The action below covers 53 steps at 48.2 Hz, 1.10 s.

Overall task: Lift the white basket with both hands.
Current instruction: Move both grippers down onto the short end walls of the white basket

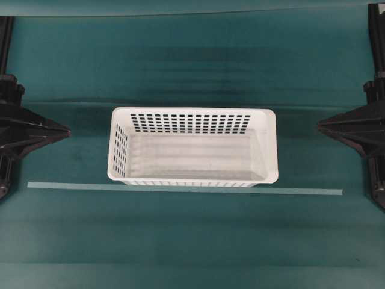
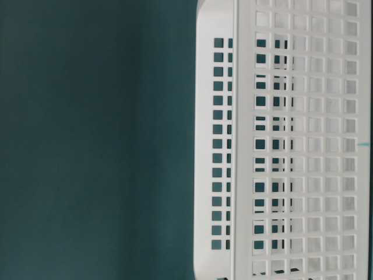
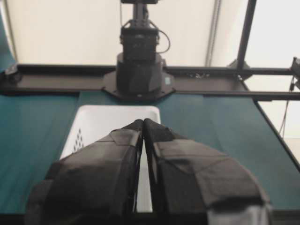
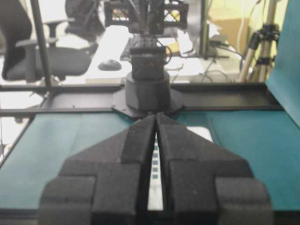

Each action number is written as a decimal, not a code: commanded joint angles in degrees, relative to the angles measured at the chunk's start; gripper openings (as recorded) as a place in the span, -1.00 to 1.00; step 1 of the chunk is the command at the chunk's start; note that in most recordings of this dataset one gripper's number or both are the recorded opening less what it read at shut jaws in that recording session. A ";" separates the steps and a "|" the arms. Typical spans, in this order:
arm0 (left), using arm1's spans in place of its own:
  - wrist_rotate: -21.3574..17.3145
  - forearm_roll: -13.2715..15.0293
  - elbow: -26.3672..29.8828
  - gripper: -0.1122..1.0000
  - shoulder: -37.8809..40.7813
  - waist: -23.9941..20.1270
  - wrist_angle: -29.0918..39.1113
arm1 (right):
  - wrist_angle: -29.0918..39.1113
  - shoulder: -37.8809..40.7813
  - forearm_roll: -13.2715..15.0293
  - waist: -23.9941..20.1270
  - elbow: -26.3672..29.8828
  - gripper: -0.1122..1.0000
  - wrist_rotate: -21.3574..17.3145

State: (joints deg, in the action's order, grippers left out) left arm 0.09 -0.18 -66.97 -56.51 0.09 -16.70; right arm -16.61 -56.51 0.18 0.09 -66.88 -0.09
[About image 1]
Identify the black frame rail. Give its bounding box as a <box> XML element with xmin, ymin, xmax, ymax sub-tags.
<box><xmin>0</xmin><ymin>16</ymin><xmax>15</xmax><ymax>75</ymax></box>
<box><xmin>368</xmin><ymin>3</ymin><xmax>384</xmax><ymax>78</ymax></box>

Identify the black right frame rail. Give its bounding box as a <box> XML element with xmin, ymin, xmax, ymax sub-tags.
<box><xmin>368</xmin><ymin>3</ymin><xmax>384</xmax><ymax>78</ymax></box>

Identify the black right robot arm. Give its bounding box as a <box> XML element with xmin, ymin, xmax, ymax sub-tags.
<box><xmin>317</xmin><ymin>78</ymin><xmax>384</xmax><ymax>158</ymax></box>

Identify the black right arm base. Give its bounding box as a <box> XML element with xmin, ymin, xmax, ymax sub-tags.
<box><xmin>368</xmin><ymin>155</ymin><xmax>384</xmax><ymax>210</ymax></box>

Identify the black left frame rail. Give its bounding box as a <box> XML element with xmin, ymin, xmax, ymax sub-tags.
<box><xmin>0</xmin><ymin>16</ymin><xmax>15</xmax><ymax>75</ymax></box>

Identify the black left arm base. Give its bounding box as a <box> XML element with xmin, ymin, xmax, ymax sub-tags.
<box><xmin>0</xmin><ymin>154</ymin><xmax>14</xmax><ymax>200</ymax></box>

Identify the light green tape strip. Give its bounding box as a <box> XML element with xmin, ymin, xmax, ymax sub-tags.
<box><xmin>26</xmin><ymin>181</ymin><xmax>343</xmax><ymax>196</ymax></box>

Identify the white perforated plastic basket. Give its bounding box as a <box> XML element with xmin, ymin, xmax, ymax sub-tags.
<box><xmin>107</xmin><ymin>107</ymin><xmax>279</xmax><ymax>187</ymax></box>

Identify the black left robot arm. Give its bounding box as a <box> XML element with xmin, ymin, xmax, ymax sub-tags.
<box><xmin>1</xmin><ymin>74</ymin><xmax>71</xmax><ymax>160</ymax></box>

